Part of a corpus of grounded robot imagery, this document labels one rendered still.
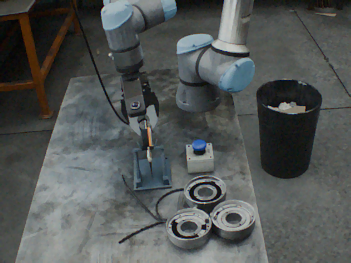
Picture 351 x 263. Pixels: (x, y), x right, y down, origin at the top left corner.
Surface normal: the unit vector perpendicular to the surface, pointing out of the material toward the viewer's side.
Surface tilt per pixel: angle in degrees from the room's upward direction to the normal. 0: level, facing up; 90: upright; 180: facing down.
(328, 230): 0
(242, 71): 97
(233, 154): 0
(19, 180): 0
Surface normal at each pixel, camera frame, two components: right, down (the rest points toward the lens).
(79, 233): -0.07, -0.81
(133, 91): -0.08, -0.40
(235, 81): 0.64, 0.51
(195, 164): 0.03, 0.58
